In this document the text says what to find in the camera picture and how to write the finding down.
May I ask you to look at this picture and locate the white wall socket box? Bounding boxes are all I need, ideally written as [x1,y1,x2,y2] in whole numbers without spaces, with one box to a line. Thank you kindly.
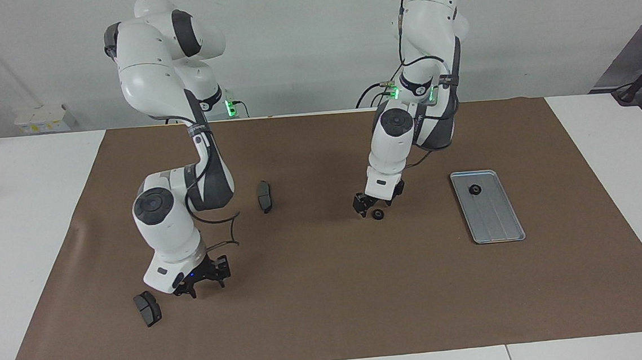
[13,103,78,136]

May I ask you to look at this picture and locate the black left base cable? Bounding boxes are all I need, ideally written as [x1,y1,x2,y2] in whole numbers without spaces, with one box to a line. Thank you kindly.
[354,79,395,110]

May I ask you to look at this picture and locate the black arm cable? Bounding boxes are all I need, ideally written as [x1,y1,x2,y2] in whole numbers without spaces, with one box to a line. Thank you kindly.
[395,0,465,169]
[176,85,243,254]

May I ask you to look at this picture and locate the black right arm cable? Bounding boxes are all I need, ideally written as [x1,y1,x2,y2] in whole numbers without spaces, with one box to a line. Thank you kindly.
[176,85,243,254]

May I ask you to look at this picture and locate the brown table mat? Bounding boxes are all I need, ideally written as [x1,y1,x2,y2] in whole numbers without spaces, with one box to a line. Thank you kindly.
[0,88,642,360]

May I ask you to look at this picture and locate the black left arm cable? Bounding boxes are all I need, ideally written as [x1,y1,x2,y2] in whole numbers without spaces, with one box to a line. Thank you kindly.
[395,0,465,169]

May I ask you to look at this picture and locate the silver metal tray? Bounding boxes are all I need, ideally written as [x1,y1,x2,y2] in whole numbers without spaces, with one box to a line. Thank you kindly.
[449,167,527,247]

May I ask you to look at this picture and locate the split dark grey brake pad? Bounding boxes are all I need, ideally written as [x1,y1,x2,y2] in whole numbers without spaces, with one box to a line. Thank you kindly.
[132,290,163,329]

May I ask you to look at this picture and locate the long dark grey brake pad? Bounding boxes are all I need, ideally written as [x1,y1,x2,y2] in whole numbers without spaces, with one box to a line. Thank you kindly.
[256,180,274,215]

